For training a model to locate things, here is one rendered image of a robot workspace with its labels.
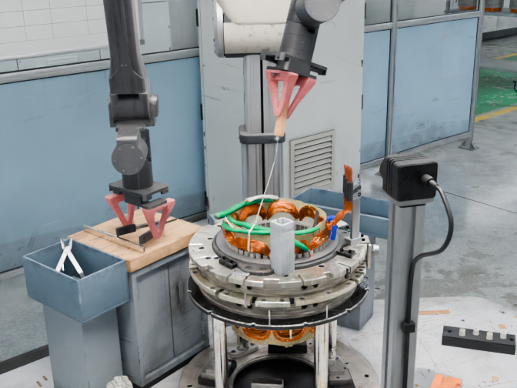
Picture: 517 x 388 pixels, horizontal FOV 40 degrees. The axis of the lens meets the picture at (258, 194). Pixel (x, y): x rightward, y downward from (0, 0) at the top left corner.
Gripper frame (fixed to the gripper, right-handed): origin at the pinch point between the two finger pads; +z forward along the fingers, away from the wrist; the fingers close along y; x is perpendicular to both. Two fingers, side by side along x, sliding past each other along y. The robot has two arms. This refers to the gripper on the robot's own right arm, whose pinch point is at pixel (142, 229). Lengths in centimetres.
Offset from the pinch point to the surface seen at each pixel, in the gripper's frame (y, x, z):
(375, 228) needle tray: 30.1, 36.9, 5.2
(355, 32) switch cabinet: -104, 246, -1
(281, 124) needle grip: 26.9, 9.3, -22.6
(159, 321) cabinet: 4.1, -1.3, 18.2
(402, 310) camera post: 66, -21, -14
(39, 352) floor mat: -136, 54, 108
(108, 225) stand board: -11.8, 1.1, 2.4
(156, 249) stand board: 5.0, -1.2, 2.4
